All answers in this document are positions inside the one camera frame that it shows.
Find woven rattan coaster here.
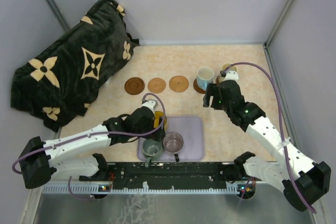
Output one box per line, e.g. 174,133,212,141
148,78,166,93
169,76,189,93

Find purple mug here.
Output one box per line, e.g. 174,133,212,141
163,132,184,162

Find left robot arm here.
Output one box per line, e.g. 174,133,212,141
18,106,166,189

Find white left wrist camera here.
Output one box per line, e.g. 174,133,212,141
141,99,158,111

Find cream yellow mug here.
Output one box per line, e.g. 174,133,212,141
221,63,237,77

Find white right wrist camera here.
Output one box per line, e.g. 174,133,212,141
224,70,239,82

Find light blue mug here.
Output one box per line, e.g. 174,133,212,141
196,67,214,91

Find grey green mug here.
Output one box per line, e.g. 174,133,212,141
142,139,164,168

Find black floral plush blanket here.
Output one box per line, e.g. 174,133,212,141
10,0,139,132

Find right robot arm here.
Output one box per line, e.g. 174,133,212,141
203,80,331,212

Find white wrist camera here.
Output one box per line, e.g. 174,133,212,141
224,70,239,82
141,99,158,111

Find lavender plastic tray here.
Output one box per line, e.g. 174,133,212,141
136,115,205,162

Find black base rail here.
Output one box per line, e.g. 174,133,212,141
78,153,266,198

